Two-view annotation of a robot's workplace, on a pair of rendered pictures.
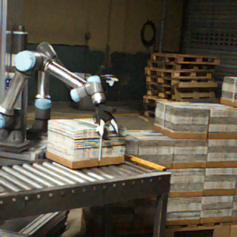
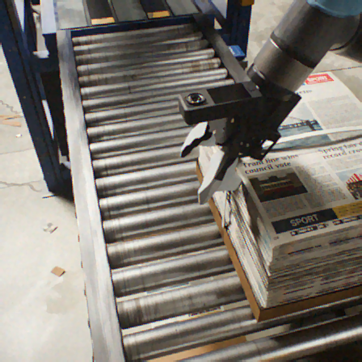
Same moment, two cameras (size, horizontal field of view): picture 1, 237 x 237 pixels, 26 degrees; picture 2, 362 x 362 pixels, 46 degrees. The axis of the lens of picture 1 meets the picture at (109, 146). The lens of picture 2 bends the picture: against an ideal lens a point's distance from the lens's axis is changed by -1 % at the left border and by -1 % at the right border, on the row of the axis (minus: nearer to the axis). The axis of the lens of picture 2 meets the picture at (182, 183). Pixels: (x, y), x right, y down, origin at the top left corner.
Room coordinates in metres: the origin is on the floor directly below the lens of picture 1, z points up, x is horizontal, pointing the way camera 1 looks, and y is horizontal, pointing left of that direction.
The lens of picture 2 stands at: (3.02, -0.45, 1.49)
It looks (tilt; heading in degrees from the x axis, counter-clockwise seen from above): 46 degrees down; 113
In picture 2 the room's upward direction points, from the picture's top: straight up
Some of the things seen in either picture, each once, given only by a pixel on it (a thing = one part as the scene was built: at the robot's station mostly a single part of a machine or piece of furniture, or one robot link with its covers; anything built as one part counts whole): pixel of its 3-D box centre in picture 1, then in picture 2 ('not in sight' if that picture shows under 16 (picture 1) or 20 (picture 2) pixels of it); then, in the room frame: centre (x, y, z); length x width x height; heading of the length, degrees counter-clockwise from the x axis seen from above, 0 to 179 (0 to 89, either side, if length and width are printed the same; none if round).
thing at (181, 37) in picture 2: not in sight; (140, 45); (2.35, 0.74, 0.77); 0.47 x 0.05 x 0.05; 38
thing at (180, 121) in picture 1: (180, 120); not in sight; (3.99, -0.54, 0.95); 0.38 x 0.29 x 0.23; 19
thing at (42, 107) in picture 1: (43, 108); not in sight; (3.81, 0.52, 0.98); 0.13 x 0.12 x 0.14; 10
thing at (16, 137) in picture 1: (12, 134); not in sight; (3.32, 0.65, 0.87); 0.15 x 0.15 x 0.10
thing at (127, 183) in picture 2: (65, 175); (190, 172); (2.75, 0.23, 0.77); 0.47 x 0.05 x 0.05; 38
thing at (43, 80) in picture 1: (43, 78); not in sight; (3.93, 0.54, 1.19); 0.15 x 0.12 x 0.55; 10
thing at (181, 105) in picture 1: (182, 104); not in sight; (3.99, -0.54, 1.06); 0.37 x 0.29 x 0.01; 19
